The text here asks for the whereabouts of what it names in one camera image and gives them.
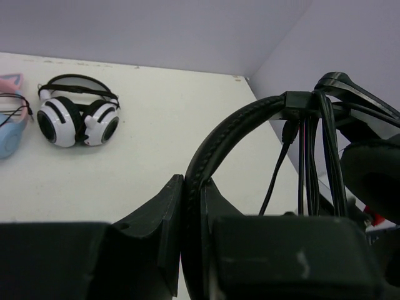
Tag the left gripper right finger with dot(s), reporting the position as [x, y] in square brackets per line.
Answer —
[213, 205]

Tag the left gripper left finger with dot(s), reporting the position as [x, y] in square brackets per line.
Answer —
[149, 259]

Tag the black headset with cable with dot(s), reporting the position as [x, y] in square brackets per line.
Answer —
[348, 179]

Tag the white black striped headphones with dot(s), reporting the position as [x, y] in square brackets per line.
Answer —
[65, 123]

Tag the blue pink cat-ear headphones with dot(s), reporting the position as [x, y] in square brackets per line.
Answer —
[13, 122]

